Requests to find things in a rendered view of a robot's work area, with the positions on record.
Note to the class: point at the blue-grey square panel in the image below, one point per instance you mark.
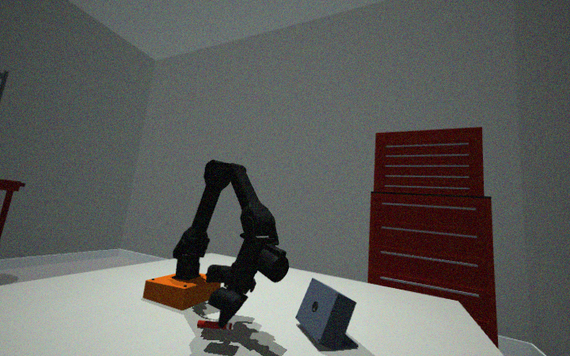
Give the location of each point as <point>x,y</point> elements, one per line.
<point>326,314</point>

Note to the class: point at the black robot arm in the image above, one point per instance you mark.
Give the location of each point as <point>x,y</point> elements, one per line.
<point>256,220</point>

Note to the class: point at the red peg with white band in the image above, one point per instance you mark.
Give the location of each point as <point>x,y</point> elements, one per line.
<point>213,324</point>

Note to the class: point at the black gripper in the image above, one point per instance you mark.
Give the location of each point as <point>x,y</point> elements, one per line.
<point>229,301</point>

